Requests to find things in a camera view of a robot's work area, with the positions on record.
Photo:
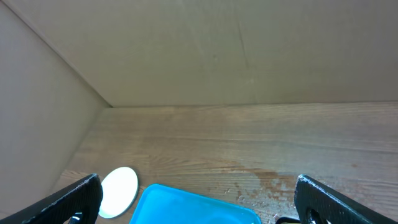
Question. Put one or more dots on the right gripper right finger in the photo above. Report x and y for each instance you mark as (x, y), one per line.
(315, 202)

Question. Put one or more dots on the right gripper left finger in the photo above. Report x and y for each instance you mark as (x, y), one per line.
(77, 203)

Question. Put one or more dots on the light blue plate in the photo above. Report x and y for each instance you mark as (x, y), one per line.
(120, 188)

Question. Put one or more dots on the black water tray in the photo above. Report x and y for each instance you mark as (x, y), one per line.
(287, 220)

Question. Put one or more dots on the blue plastic tray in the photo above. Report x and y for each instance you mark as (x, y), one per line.
(163, 204)

